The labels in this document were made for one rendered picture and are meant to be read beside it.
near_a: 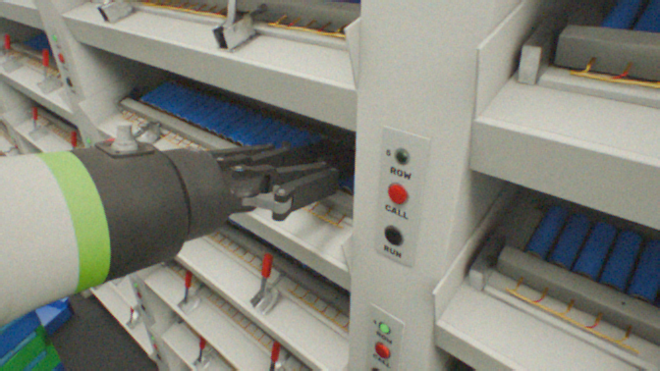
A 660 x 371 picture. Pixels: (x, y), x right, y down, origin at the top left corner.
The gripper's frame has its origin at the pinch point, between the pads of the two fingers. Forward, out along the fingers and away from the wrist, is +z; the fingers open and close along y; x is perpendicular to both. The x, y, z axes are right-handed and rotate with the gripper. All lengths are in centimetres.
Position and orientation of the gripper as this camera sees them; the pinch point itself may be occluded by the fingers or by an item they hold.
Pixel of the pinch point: (326, 161)
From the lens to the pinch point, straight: 46.9
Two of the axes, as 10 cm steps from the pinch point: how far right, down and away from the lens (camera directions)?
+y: -7.7, -3.2, 5.5
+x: -1.4, 9.3, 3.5
